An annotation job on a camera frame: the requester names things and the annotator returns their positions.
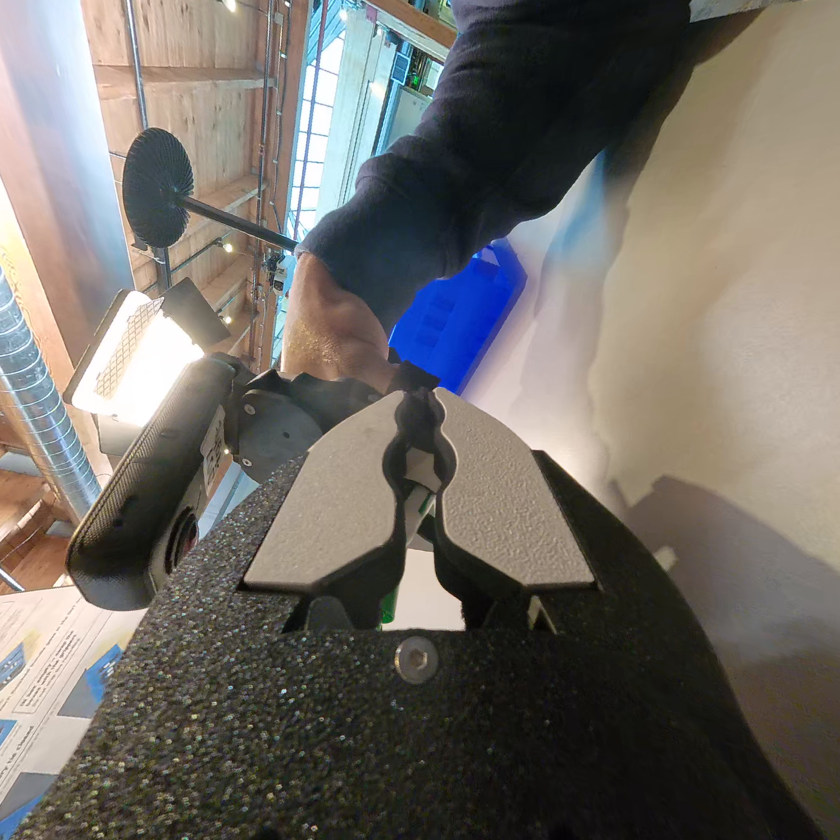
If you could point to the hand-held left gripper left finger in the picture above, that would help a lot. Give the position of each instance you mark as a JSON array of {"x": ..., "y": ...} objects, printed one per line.
[{"x": 322, "y": 519}]

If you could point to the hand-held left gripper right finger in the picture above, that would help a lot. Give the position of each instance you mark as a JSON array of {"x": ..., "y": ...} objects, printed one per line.
[{"x": 512, "y": 512}]

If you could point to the green dry erase marker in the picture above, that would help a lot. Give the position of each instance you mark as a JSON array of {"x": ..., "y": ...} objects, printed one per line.
[{"x": 389, "y": 607}]

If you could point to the blue plastic bin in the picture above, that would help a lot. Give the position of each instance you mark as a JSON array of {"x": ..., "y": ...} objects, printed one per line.
[{"x": 453, "y": 315}]

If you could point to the black ceiling lamp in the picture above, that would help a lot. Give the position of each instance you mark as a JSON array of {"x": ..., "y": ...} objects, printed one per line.
[{"x": 145, "y": 361}]

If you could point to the white paper notice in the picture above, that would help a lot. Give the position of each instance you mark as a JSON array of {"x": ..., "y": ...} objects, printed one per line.
[{"x": 53, "y": 683}]

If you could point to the black lamp pole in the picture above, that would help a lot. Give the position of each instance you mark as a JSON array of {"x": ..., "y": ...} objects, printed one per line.
[{"x": 243, "y": 226}]

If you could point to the silver ventilation duct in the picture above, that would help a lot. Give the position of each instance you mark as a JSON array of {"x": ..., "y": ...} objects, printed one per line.
[{"x": 40, "y": 394}]

